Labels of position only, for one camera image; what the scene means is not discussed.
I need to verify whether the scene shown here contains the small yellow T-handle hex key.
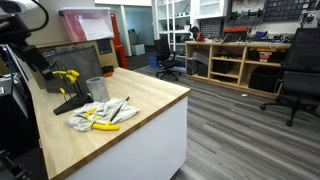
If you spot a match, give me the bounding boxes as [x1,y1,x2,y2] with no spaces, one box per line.
[59,88,66,95]

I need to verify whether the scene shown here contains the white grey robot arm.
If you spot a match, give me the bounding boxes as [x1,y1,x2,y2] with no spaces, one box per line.
[0,0,54,80]

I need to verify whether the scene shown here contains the black wedge tool stand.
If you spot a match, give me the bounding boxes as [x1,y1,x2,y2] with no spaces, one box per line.
[53,94,93,115]

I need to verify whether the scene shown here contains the black office chair far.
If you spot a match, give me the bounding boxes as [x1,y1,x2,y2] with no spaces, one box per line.
[154,39,181,80]

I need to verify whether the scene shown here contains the black office chair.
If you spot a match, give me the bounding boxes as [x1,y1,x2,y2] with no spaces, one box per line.
[154,39,181,80]
[260,28,320,127]

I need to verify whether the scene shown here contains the red tall cabinet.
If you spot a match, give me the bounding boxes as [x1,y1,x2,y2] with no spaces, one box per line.
[110,14,128,69]

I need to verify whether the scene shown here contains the white crumpled cloth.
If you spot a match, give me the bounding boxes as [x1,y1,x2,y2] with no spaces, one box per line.
[66,98,140,132]

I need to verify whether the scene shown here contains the grey metal cylinder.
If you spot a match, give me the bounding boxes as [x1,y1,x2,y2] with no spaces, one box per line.
[86,77,110,102]

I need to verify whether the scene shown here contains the white glass shelving unit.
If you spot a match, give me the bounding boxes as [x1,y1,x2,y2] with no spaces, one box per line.
[151,0,228,57]

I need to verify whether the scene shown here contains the cardboard box with dark panel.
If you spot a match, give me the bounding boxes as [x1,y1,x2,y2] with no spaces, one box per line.
[19,38,120,90]

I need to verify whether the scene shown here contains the grey plaid tote bag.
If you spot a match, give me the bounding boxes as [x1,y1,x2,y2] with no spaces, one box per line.
[33,46,103,93]

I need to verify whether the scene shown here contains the wooden shelving workbench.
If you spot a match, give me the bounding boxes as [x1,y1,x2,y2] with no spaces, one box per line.
[185,41,290,98]

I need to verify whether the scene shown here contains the clear plastic storage bin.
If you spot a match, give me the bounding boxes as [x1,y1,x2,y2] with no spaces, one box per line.
[58,7,114,42]

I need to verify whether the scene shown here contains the black office chair near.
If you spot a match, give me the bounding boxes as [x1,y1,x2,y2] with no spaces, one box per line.
[260,28,320,127]

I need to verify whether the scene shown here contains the large yellow T-handle wrench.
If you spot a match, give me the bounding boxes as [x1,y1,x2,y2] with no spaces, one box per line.
[92,97,130,131]

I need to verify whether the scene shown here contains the small yellow T-handle wrench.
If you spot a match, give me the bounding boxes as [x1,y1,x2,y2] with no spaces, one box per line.
[77,108,96,119]

